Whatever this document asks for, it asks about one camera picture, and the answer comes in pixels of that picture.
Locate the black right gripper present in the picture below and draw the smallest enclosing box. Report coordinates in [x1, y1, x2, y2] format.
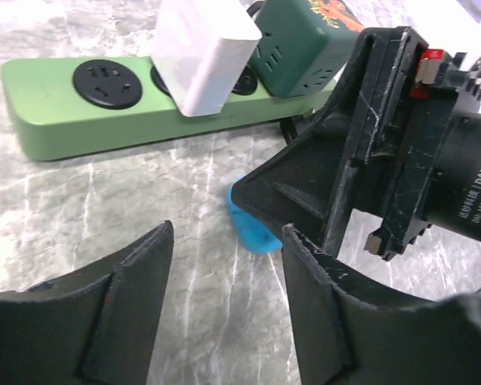
[336, 27, 481, 260]

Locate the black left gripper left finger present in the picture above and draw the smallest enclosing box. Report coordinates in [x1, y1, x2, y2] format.
[0, 221, 174, 384]

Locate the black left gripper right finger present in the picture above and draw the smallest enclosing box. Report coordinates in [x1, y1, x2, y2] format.
[282, 225, 481, 384]

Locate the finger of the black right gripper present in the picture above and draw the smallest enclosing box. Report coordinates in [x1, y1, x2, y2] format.
[232, 39, 369, 245]

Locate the blue plug adapter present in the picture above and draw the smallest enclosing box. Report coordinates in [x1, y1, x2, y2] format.
[226, 177, 282, 254]

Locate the dark green cube adapter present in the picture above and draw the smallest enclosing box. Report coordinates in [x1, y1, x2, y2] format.
[249, 0, 364, 99]

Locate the white plug adapter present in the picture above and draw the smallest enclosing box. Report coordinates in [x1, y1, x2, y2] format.
[150, 0, 261, 117]

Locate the green power strip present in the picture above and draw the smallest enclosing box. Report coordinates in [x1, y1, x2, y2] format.
[0, 57, 335, 161]

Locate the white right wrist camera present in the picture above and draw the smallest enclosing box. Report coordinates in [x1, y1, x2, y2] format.
[453, 1, 481, 102]

